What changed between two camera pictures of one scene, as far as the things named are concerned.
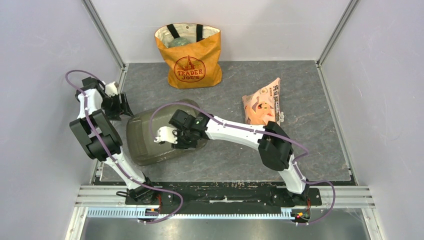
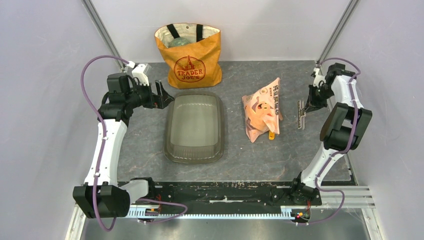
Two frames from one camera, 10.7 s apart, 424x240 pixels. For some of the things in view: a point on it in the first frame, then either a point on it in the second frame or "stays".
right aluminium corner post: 338,32 stays
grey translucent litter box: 142,129 -> 194,128
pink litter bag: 262,106 stays
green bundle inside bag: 179,41 stays
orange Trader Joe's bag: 191,52 stays
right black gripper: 180,144 -> 315,103
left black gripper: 115,114 -> 156,101
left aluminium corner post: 90,6 stays
